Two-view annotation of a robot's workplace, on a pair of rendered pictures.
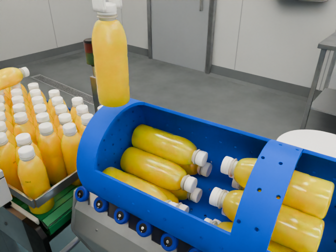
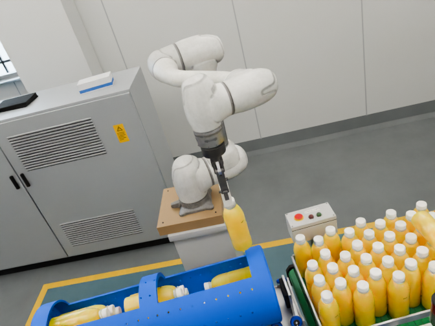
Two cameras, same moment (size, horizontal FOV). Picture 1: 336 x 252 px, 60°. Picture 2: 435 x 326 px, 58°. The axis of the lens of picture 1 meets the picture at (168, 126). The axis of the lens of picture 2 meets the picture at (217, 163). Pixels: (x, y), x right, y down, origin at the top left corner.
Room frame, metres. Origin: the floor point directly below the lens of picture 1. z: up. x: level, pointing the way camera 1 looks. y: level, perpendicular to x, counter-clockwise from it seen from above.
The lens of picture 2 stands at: (1.50, -0.44, 2.27)
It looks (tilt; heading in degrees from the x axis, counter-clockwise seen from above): 31 degrees down; 148
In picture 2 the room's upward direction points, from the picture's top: 16 degrees counter-clockwise
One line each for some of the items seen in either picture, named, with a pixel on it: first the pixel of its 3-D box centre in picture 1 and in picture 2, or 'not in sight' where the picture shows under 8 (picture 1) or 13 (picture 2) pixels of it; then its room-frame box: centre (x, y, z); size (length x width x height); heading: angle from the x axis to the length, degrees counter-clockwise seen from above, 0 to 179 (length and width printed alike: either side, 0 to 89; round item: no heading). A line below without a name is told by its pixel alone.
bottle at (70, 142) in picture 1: (75, 155); (315, 282); (0.77, 0.30, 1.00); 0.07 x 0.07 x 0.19
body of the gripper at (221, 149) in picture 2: not in sight; (215, 154); (0.61, 0.12, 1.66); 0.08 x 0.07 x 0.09; 147
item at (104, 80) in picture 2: not in sight; (96, 83); (-1.28, 0.48, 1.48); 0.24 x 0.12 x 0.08; 59
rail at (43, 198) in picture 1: (89, 166); (307, 294); (0.76, 0.26, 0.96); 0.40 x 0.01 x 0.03; 147
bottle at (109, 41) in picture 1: (111, 60); (236, 224); (0.61, 0.12, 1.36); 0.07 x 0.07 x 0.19
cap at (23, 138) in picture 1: (23, 140); (318, 240); (0.71, 0.42, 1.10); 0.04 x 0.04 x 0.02
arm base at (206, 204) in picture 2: not in sight; (191, 199); (-0.02, 0.29, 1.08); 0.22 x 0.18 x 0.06; 55
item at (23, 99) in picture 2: not in sight; (14, 103); (-1.78, -0.01, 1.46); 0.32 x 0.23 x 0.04; 51
